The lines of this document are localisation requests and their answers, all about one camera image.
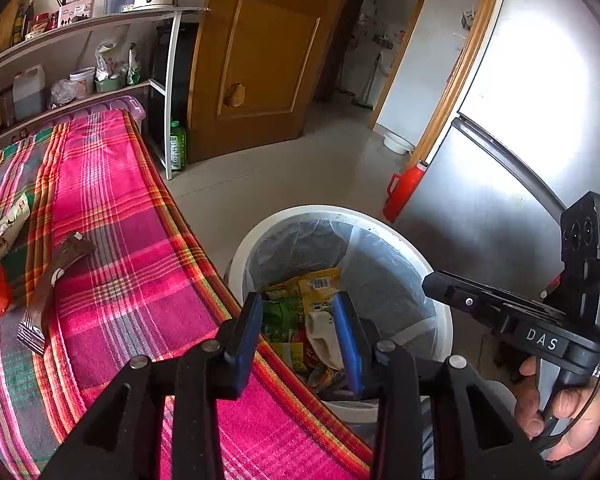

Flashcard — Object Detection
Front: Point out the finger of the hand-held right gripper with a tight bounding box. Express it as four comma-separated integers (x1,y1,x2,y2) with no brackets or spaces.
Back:
421,270,511,328
475,284,567,319

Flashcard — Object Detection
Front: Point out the wooden door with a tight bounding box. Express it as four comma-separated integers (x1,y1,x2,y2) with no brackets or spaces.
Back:
186,0,356,165

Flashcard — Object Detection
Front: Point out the white plastic bag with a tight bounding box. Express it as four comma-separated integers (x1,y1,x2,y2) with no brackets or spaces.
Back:
95,40,130,81

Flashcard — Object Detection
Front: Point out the clear plastic bin liner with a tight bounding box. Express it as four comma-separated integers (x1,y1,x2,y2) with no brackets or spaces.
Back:
242,212,438,361

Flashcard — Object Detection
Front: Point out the green plastic bottle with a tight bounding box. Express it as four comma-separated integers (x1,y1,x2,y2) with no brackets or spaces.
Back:
169,120,187,172

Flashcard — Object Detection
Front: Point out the white metal shelf rack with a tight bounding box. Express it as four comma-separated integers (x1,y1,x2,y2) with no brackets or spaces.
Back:
0,6,211,181

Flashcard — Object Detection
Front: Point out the red thermos flask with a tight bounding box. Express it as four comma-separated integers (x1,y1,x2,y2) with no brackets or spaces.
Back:
383,160,430,223

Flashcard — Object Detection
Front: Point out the yellow snack wrapper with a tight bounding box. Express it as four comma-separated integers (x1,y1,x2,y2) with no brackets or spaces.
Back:
265,267,342,316

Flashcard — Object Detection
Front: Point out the pink box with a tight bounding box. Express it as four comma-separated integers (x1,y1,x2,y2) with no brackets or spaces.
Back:
57,0,97,28

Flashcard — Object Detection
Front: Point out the white basin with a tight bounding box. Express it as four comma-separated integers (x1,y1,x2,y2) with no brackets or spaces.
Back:
382,132,412,155

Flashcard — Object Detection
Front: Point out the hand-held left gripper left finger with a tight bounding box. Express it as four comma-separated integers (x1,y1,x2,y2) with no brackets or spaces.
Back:
40,291,264,480

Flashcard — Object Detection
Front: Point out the crumpled clear plastic bag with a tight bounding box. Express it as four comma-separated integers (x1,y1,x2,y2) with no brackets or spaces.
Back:
47,78,78,110

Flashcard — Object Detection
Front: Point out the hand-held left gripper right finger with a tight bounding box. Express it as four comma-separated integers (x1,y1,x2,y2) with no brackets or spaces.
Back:
332,291,548,480

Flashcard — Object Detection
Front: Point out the purple lidded storage box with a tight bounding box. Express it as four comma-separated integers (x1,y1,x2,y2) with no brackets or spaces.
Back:
45,95,146,123

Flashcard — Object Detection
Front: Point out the person's right hand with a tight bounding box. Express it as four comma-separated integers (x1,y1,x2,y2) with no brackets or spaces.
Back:
512,355,600,461

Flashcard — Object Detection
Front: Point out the wooden door frame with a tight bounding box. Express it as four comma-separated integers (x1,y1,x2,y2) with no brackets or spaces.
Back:
314,0,436,128

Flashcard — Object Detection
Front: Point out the orange yellow snack packet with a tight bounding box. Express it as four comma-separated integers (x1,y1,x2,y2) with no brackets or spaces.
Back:
275,340,351,391

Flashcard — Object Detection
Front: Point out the mop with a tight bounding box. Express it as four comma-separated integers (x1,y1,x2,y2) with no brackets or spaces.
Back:
352,50,386,110

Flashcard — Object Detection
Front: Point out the white plastic tub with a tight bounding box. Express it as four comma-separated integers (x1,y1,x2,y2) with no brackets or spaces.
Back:
69,66,97,98

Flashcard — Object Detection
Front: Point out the white round trash bin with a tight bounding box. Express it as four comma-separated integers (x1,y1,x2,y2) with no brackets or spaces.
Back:
225,204,453,411

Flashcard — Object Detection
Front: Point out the pink green plaid blanket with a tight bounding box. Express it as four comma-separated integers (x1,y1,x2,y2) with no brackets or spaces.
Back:
0,109,373,480

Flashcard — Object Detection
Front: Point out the clear plastic jug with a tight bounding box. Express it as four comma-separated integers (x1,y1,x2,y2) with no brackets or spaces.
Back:
12,64,47,116

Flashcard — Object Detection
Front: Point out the small white carton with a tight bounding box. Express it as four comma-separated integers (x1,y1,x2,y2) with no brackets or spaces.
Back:
0,192,31,261

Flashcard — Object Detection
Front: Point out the green snack wrapper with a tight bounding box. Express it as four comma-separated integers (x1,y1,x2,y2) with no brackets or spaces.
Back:
262,297,306,346

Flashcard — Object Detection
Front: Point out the silver refrigerator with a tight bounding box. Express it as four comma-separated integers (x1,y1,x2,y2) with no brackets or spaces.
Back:
395,0,600,311

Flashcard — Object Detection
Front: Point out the brown snack wrapper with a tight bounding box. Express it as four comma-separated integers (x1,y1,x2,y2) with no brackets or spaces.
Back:
17,231,97,357

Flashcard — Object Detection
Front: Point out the green white pouch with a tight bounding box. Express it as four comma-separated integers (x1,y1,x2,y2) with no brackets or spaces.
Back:
126,42,142,86

